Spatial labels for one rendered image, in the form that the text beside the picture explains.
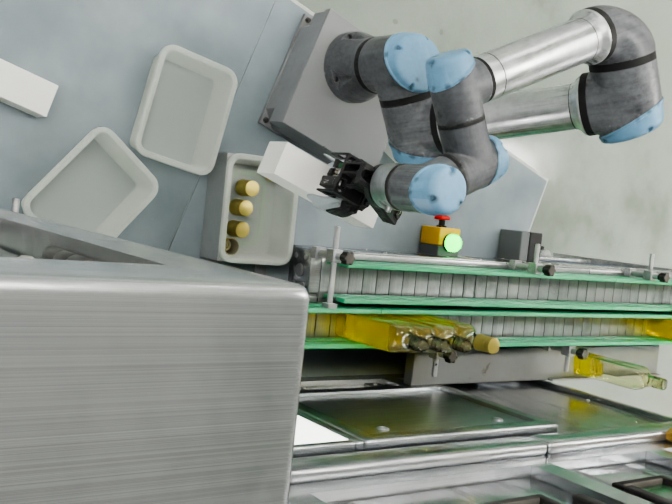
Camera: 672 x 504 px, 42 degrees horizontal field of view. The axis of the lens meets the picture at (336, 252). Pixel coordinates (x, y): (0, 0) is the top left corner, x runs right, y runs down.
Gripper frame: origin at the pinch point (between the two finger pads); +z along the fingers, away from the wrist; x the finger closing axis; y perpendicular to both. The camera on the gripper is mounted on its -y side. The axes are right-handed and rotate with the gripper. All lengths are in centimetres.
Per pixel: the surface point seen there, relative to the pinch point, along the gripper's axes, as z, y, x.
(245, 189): 27.9, 0.5, 2.3
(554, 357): 22, -100, 5
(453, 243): 24, -55, -9
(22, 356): -104, 74, 35
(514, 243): 28, -78, -19
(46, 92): 28, 45, 4
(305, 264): 22.7, -16.8, 11.5
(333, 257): 12.5, -15.8, 9.1
